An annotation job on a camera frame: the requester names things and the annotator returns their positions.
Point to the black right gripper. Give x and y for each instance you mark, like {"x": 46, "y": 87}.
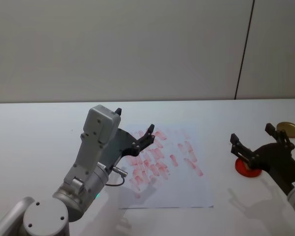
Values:
{"x": 277, "y": 159}

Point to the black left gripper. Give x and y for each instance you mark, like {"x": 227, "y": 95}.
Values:
{"x": 114, "y": 150}

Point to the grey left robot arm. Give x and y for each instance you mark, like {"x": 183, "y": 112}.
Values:
{"x": 93, "y": 137}

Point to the round red ink pad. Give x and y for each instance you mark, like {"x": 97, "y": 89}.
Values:
{"x": 251, "y": 173}

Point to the round gold metal lid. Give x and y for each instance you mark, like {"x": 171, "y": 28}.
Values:
{"x": 292, "y": 129}

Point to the white paper with red marks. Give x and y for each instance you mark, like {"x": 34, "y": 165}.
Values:
{"x": 186, "y": 184}

